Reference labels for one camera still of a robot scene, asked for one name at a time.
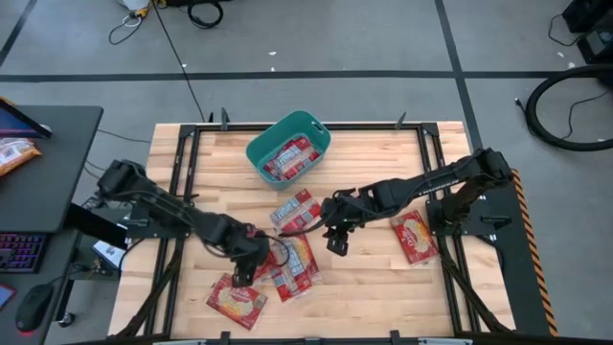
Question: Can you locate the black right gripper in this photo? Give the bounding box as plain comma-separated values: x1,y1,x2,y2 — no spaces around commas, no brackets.
279,188,366,239

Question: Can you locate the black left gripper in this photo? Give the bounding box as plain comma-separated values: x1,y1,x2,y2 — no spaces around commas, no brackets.
228,225,272,288

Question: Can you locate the teal plastic basket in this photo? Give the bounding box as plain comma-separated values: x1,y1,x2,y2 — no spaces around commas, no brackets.
244,109,332,192

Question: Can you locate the white box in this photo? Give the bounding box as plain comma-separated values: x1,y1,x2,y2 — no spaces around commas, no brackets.
92,239,126,270

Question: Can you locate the black desk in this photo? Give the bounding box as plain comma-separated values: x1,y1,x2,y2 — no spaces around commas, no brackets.
0,104,104,345

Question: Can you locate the black computer mouse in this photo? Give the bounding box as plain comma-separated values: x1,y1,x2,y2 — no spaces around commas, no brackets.
14,283,55,334

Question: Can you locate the black plate with hazard stripe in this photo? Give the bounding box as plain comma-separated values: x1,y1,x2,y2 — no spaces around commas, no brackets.
490,167,560,337

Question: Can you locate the backlit black keyboard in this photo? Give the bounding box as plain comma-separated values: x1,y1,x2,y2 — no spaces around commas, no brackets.
0,232,49,274

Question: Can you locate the phone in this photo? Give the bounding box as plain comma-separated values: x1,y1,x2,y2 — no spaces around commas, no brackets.
0,283,18,311

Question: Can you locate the large black hoop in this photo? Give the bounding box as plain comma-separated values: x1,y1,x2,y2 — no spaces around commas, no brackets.
525,63,613,153

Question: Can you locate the orange snack bag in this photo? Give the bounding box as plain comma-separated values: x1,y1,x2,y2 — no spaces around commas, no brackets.
0,137,43,177

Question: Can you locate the computer monitor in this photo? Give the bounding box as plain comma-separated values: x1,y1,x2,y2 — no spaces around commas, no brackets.
0,97,53,140

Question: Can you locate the black equipment case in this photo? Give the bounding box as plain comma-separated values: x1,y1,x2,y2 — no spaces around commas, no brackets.
562,0,613,66

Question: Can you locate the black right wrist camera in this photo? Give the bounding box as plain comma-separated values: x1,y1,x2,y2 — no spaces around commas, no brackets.
324,228,352,258

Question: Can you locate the black aluminium table frame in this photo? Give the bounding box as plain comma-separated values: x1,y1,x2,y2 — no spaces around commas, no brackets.
114,122,516,345

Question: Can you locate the black cable coil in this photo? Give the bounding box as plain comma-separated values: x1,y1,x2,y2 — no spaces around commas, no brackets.
186,0,225,30

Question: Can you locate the black floor cable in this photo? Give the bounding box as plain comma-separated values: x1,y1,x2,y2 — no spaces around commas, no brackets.
151,2,208,124

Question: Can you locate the yellow rope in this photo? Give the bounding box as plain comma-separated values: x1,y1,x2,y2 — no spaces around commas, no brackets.
135,0,168,18

